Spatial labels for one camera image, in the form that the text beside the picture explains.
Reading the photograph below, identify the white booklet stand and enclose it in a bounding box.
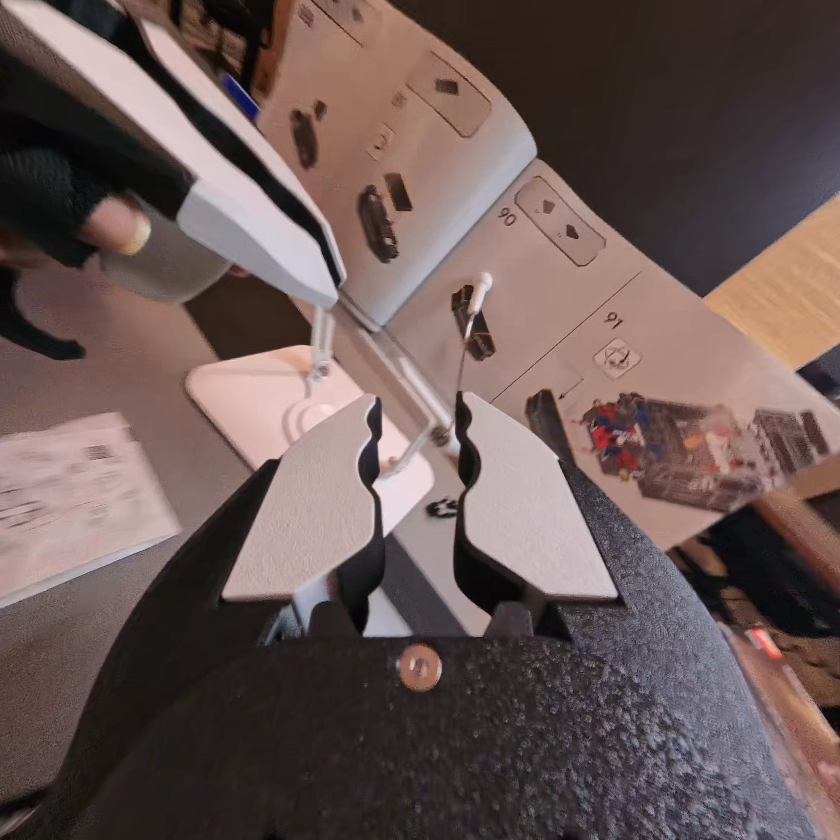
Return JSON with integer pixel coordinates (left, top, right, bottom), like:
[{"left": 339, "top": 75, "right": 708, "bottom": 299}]
[{"left": 185, "top": 271, "right": 494, "bottom": 534}]

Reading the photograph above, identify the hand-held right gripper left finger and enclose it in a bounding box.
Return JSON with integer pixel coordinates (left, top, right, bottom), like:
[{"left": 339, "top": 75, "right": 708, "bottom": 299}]
[{"left": 221, "top": 394, "right": 386, "bottom": 636}]

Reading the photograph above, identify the lego instruction booklet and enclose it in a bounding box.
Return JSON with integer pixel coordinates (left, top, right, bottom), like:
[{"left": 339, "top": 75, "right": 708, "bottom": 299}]
[{"left": 256, "top": 0, "right": 840, "bottom": 553}]

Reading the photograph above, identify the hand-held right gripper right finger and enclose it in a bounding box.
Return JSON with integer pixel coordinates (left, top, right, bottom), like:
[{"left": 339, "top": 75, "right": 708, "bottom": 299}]
[{"left": 455, "top": 391, "right": 620, "bottom": 636}]

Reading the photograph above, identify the wooden table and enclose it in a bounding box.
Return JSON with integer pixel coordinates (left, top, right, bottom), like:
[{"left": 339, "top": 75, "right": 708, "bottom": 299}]
[{"left": 704, "top": 196, "right": 840, "bottom": 370}]

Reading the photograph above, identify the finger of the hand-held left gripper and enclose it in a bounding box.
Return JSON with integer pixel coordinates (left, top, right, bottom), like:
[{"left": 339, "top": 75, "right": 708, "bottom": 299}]
[
  {"left": 13, "top": 0, "right": 342, "bottom": 308},
  {"left": 121, "top": 0, "right": 347, "bottom": 284}
]

